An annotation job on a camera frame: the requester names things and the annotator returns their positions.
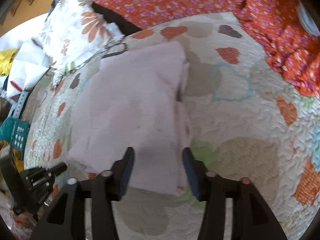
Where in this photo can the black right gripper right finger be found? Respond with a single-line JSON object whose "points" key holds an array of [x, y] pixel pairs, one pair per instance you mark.
{"points": [[252, 218]]}

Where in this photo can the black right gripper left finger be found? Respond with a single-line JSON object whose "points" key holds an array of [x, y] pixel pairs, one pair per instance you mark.
{"points": [[65, 217]]}

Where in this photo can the white garment with grey trim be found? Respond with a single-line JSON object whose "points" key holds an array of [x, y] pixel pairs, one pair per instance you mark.
{"points": [[135, 100]]}

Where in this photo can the teal cardboard box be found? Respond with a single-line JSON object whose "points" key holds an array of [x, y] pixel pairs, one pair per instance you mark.
{"points": [[15, 132]]}

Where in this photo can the patterned shapes box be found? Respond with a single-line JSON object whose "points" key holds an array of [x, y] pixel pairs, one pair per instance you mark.
{"points": [[17, 104]]}

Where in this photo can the quilted heart pattern bedspread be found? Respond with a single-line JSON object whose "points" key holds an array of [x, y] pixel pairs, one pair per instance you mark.
{"points": [[246, 122]]}

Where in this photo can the white bag with red print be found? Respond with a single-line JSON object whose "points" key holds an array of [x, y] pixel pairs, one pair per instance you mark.
{"points": [[28, 67]]}

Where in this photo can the yellow plastic bag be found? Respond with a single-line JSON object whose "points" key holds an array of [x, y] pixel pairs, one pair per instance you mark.
{"points": [[6, 60]]}

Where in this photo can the white floral pillow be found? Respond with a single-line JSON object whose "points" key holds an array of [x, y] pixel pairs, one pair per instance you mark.
{"points": [[72, 34]]}

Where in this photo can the orange floral blanket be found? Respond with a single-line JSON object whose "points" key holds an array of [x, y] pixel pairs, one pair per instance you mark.
{"points": [[290, 49]]}

